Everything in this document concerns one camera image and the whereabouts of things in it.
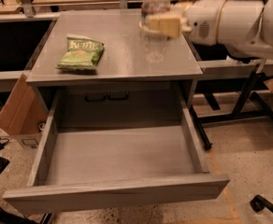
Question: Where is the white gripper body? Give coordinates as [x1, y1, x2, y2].
[186, 0, 225, 46]

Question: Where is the grey cabinet with top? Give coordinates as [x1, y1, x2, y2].
[27, 9, 202, 129]

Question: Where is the brown cardboard box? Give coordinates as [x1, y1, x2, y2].
[0, 74, 48, 148]

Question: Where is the open grey top drawer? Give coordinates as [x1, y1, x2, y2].
[4, 85, 229, 214]

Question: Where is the green Kettle chips bag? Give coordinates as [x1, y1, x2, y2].
[56, 35, 105, 71]

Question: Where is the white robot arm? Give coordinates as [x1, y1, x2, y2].
[145, 0, 273, 60]

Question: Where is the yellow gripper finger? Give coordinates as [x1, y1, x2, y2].
[145, 14, 181, 37]

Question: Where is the black caster wheel base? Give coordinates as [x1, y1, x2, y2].
[250, 195, 273, 214]

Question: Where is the clear plastic water bottle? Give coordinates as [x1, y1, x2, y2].
[140, 0, 170, 63]

